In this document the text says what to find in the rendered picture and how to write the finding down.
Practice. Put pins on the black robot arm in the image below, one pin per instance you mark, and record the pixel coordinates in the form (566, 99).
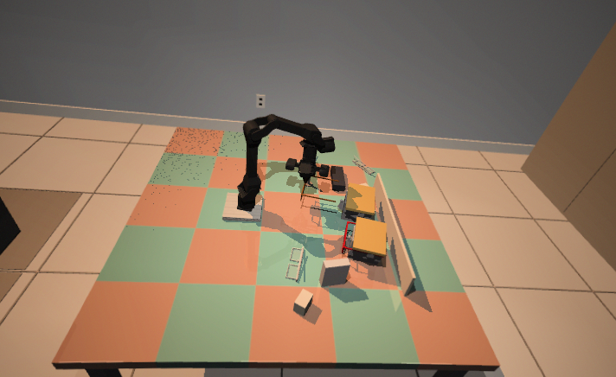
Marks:
(313, 141)

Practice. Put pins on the grey flat rectangular panel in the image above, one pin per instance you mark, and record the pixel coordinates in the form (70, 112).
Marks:
(397, 249)

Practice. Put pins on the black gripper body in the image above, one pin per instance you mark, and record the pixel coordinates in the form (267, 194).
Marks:
(323, 170)

